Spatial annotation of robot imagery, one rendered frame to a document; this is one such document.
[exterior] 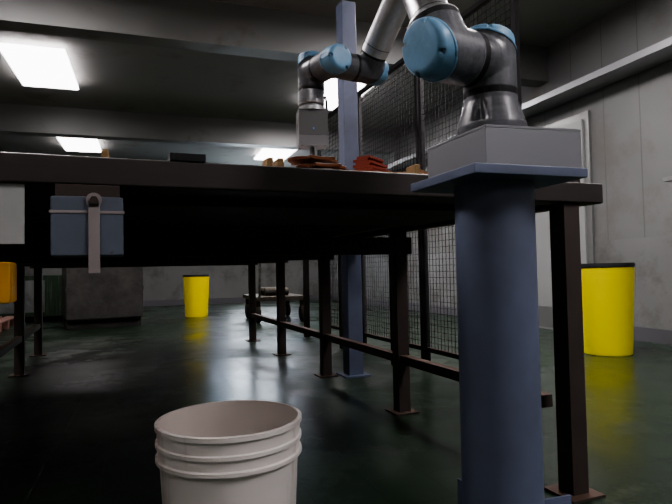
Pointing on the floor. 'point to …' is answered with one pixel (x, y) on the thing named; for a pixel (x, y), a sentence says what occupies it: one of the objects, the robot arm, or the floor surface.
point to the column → (499, 328)
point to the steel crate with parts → (102, 297)
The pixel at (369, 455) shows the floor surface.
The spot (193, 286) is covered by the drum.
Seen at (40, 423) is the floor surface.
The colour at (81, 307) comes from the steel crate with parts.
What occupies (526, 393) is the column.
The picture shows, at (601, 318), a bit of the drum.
